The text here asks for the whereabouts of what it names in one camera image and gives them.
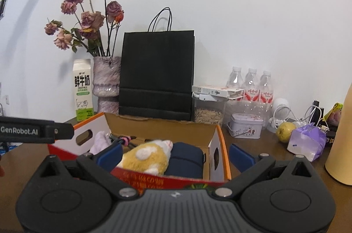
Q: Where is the clear water bottle red label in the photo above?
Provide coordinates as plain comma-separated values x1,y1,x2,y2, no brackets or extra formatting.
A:
225,66,246,115
243,68,260,113
258,70,275,113

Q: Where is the white green milk carton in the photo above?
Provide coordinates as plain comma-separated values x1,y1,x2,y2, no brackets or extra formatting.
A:
73,59,95,123

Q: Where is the orange white cardboard box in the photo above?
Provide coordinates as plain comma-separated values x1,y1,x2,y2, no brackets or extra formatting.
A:
47,112,232,189

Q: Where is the small white fan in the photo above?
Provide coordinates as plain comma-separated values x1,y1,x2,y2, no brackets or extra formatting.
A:
268,98,293,132

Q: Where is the beige cylinder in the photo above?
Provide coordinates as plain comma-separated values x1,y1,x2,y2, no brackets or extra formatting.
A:
324,83,352,186

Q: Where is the clear container of seeds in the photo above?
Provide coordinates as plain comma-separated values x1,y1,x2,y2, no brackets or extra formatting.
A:
192,93,226,125

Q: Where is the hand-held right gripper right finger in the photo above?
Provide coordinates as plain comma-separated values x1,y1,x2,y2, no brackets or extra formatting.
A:
214,144,313,199

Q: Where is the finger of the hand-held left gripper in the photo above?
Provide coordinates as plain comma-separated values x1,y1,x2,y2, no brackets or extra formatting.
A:
46,122,75,140

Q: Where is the dried pink rose bouquet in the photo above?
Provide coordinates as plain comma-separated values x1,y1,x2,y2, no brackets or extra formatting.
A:
44,0,125,58

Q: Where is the black charger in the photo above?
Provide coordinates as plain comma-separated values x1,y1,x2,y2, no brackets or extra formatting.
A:
312,100,321,124

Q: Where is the purple tissue pack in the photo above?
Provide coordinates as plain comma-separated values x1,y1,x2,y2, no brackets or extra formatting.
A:
287,123,327,162

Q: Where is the pink hair tie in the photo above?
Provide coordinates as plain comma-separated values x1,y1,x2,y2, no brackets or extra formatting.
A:
118,135,132,147

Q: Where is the black paper bag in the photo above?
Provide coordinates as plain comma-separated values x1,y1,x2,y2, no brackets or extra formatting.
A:
119,7,196,121

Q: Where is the white flat carton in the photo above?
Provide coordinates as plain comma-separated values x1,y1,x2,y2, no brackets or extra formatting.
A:
192,85,246,100

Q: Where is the yellow white plush toy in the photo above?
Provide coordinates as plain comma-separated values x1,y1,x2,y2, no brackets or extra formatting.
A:
117,139,174,176

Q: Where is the printed tin box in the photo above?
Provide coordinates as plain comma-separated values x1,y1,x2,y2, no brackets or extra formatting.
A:
227,113,264,139

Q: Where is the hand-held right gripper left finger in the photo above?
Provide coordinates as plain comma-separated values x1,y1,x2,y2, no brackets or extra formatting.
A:
40,143,139,199

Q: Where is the white charging cable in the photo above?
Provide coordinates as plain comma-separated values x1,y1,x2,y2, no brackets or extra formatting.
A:
291,105,323,126

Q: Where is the purple plush toy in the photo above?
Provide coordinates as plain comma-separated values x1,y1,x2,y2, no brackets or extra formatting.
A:
90,131,113,155

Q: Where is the navy blue pouch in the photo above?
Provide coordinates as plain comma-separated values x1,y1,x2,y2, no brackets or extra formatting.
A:
164,142,207,180

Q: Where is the purple fuzzy vase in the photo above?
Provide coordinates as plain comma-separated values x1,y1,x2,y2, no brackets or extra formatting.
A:
93,56,121,115

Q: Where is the green apple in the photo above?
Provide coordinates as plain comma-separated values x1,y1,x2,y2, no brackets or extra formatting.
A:
276,122,297,143

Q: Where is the colourful snack packet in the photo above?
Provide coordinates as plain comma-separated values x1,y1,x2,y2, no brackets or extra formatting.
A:
323,102,344,129

